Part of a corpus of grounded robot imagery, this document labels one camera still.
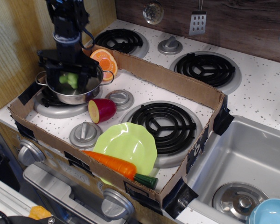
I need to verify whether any yellow toy piece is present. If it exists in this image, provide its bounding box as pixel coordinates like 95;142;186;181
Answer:
28;205;52;220

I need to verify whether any brown cardboard fence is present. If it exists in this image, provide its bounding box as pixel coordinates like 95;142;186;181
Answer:
8;51;229;218

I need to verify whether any orange toy citrus half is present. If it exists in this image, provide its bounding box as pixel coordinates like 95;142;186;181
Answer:
90;49;118;81

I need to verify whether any red toy onion half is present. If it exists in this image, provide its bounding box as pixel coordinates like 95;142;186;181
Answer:
88;98;117;124

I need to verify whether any light blue bowl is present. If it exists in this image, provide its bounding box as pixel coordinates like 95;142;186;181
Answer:
246;198;280;224

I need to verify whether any back right black burner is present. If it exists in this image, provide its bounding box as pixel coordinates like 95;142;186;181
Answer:
169;51;242;95

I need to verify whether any silver stove knob front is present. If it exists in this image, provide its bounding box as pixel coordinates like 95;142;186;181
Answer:
69;122;102;149

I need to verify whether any orange toy carrot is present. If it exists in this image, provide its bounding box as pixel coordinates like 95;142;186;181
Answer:
82;150;158;189

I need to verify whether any silver oven door handle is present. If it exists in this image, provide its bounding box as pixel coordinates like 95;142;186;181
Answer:
23;164;127;224

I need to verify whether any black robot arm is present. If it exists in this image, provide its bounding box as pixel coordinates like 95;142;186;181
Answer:
37;0;98;93

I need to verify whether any hanging silver spatula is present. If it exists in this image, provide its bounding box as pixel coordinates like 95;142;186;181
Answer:
189;0;207;36

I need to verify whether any silver stove knob back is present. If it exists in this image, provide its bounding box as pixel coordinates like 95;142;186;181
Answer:
158;36;183;55

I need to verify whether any silver sink basin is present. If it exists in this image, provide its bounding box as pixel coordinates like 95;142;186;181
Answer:
187;116;280;224

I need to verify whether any silver oven knob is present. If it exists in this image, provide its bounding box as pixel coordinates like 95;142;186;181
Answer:
101;189;135;220
18;139;46;166

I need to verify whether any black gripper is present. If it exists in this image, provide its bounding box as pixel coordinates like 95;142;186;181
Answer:
37;41;99;93

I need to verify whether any silver stove knob centre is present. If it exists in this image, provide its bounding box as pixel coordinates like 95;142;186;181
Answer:
105;90;134;112

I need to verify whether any back left black burner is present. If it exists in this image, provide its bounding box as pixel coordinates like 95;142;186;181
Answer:
95;28;149;58

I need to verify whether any silver oven knob left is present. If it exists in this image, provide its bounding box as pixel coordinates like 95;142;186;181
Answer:
18;139;46;166

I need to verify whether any light green plastic plate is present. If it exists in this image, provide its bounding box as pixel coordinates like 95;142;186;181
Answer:
92;122;157;176

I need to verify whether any silver sink drain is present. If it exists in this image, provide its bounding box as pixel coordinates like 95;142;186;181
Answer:
211;182;269;223

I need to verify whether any silver oven knob right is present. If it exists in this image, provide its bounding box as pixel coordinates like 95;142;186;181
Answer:
101;189;135;220

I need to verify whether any silver stove knob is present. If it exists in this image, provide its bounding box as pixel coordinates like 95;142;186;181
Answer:
105;90;134;112
69;122;102;149
158;36;183;55

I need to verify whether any silver steel pot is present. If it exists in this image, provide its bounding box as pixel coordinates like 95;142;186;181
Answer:
35;65;115;105

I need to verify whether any front right black burner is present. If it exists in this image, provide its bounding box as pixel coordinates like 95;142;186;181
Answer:
122;101;203;168

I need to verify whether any green toy broccoli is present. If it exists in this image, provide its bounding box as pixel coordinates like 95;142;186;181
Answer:
59;72;78;89

